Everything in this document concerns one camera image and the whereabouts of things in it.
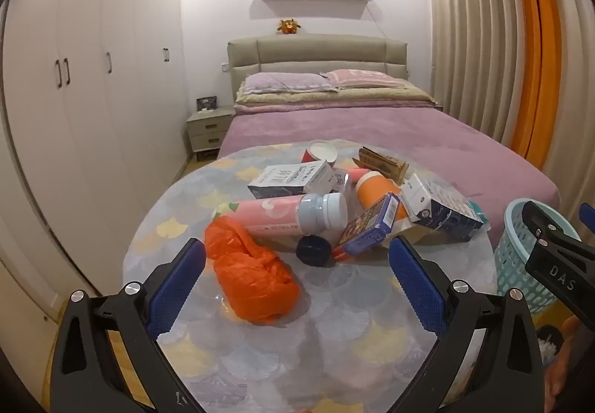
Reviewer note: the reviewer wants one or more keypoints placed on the orange plush toy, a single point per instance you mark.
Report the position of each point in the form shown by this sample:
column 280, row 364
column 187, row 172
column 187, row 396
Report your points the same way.
column 289, row 26

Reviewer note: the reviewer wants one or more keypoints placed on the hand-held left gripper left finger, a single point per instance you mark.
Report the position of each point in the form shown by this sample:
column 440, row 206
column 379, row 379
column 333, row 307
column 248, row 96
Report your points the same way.
column 176, row 289

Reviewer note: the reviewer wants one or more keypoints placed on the red paper cup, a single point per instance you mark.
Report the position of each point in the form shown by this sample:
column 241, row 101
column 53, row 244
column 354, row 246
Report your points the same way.
column 320, row 151

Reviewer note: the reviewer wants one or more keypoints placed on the light blue plastic basket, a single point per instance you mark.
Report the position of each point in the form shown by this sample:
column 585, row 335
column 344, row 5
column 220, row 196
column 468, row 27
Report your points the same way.
column 511, row 255

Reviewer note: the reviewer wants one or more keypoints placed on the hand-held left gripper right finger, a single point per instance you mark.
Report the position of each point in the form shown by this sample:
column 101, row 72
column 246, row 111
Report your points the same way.
column 418, row 289

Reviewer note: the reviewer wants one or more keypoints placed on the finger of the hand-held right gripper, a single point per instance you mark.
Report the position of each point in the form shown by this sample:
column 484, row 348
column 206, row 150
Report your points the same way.
column 541, row 224
column 588, row 214

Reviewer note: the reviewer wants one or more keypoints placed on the white and blue carton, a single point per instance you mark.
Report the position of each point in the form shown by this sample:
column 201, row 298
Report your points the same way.
column 441, row 213

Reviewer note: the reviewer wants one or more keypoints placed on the small dark photo frame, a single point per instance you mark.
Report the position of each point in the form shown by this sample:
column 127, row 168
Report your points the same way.
column 207, row 103

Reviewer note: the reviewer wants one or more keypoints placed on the orange paper cup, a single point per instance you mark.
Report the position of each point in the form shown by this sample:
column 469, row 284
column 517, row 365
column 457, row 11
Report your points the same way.
column 374, row 194

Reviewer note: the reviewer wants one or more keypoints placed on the pink pillow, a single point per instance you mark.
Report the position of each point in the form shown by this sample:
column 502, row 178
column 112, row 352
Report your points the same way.
column 367, row 77

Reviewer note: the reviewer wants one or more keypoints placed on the beige padded headboard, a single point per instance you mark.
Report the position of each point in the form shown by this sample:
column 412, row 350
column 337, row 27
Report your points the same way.
column 316, row 52

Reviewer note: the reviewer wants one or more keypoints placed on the teal plastic bag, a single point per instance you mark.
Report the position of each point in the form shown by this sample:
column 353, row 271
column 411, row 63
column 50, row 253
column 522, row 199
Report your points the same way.
column 479, row 214

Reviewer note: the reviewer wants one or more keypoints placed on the pink bottle with grey cap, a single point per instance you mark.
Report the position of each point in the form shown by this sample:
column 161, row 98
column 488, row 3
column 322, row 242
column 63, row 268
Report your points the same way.
column 269, row 217

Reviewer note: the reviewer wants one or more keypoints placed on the purple pillow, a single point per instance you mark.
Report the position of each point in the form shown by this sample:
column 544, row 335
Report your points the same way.
column 288, row 82

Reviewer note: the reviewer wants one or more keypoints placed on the white wardrobe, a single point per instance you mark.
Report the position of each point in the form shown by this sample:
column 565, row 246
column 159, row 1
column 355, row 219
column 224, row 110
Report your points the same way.
column 93, row 92

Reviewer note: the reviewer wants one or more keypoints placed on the purple bed blanket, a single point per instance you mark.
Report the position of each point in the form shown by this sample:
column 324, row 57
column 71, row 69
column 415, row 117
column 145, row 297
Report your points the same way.
column 372, row 129

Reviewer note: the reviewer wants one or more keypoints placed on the orange curtain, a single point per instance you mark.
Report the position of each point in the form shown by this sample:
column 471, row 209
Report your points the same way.
column 534, row 69

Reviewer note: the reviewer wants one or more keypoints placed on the folded beige quilt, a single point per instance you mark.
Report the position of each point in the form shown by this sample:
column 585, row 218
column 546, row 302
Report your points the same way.
column 334, row 99

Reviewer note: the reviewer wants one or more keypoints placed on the beige nightstand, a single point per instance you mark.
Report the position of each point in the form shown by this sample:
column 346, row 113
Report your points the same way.
column 207, row 134

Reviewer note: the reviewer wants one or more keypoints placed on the dark blue round cap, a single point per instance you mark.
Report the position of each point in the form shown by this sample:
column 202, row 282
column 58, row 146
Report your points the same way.
column 312, row 250

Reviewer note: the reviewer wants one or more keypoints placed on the beige curtain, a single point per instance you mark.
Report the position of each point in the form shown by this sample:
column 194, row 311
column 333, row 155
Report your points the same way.
column 469, row 36
column 574, row 92

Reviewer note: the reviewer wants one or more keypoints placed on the orange plastic bag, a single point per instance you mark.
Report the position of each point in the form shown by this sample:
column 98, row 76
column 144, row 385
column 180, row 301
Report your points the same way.
column 251, row 282

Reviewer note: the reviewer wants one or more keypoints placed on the grey and white carton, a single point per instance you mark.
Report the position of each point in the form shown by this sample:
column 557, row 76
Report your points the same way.
column 288, row 178

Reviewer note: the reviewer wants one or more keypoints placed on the blue printed box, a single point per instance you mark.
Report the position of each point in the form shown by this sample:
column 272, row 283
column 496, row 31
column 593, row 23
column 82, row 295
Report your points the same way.
column 367, row 227

